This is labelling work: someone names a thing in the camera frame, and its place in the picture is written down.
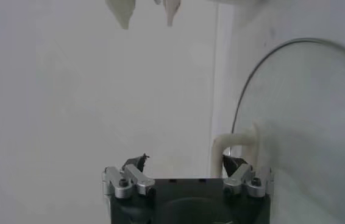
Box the steel steamer pot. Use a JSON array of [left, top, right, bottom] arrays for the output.
[[104, 0, 182, 30]]

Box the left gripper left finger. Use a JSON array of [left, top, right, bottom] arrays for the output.
[[101, 153, 156, 200]]

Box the round glass pot lid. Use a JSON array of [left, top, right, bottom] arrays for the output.
[[211, 38, 345, 224]]

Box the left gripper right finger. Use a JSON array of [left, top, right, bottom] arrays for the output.
[[222, 154, 275, 199]]

